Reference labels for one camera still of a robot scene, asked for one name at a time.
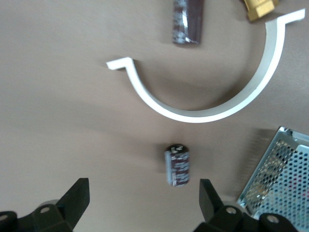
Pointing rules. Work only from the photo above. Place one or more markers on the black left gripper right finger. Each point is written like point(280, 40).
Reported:
point(212, 207)

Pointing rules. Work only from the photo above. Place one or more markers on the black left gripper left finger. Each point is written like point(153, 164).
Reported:
point(72, 205)

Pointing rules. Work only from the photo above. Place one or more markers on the metal mesh power supply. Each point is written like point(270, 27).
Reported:
point(277, 174)

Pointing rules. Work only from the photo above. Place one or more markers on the brown table cover mat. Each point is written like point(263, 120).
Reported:
point(60, 96)

